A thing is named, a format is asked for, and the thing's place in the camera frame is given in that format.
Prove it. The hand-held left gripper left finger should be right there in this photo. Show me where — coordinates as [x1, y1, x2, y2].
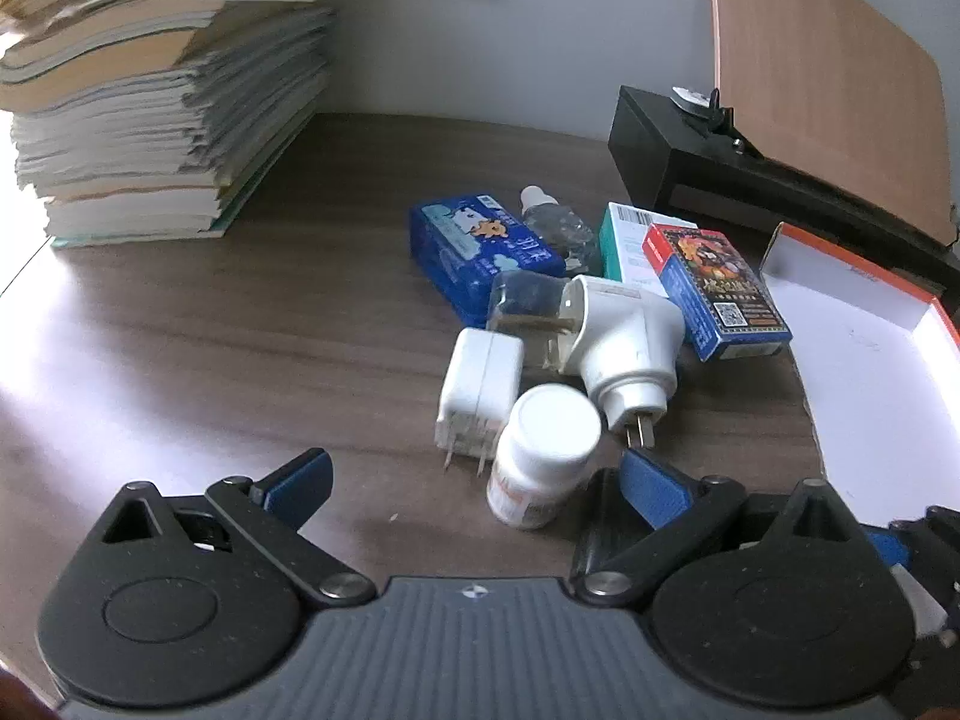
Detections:
[97, 448, 376, 610]

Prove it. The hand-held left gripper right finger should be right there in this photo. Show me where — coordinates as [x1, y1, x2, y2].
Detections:
[570, 448, 871, 608]

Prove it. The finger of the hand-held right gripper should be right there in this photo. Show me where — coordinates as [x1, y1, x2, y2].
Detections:
[861, 505, 960, 582]
[904, 615, 960, 698]

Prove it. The white pill bottle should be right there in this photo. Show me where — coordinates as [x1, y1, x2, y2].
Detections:
[486, 384, 603, 530]

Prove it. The white plug-in heater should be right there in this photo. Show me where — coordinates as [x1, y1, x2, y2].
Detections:
[525, 275, 687, 452]

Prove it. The orange and white cardboard box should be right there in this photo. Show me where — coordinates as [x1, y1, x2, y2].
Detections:
[761, 221, 960, 533]

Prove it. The white charger plug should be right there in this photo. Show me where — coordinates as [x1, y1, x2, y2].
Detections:
[435, 328, 526, 478]

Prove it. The red and blue card box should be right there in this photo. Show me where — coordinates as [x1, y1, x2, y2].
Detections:
[641, 223, 794, 362]

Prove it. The teal and white box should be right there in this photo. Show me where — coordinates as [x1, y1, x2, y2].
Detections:
[600, 201, 698, 301]

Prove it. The small clear capped bottle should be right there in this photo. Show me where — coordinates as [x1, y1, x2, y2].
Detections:
[520, 185, 605, 275]

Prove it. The blue tissue pack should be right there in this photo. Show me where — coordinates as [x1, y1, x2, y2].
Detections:
[409, 193, 567, 325]

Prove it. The black desk riser stand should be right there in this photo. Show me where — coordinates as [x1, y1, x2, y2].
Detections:
[607, 86, 960, 293]

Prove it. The stack of books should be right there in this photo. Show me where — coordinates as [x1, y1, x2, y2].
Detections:
[0, 0, 335, 248]

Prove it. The light brown wooden board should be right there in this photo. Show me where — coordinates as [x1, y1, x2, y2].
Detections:
[705, 0, 959, 242]

